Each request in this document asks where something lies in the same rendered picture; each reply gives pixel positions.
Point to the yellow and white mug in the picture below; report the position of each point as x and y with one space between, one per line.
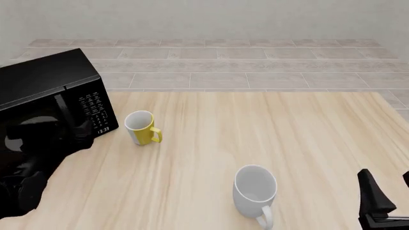
144 134

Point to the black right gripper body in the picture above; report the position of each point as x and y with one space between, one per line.
383 223

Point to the black microwave oven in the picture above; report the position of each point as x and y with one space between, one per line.
44 74

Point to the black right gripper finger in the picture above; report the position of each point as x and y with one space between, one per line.
372 194
406 178

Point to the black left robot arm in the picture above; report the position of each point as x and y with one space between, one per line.
30 187

